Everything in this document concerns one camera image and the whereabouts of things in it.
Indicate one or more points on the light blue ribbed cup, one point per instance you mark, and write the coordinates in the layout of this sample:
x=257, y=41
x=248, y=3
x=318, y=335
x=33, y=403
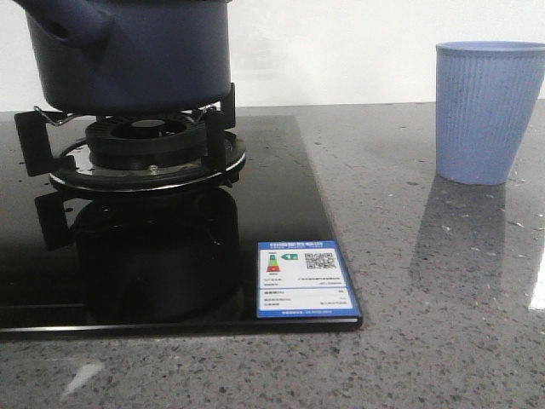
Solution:
x=485, y=94

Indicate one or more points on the black pot support grate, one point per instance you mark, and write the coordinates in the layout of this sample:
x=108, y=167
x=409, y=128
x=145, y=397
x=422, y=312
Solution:
x=73, y=170

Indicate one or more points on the dark blue cooking pot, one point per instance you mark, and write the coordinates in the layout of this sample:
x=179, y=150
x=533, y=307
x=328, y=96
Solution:
x=130, y=57

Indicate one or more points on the blue energy label sticker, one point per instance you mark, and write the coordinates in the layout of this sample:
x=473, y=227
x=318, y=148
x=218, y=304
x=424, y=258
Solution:
x=303, y=279

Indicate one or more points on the black round gas burner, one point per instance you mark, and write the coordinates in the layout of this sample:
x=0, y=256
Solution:
x=134, y=143

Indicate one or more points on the black glass gas stove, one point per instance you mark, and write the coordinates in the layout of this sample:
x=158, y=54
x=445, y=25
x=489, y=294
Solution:
x=182, y=261

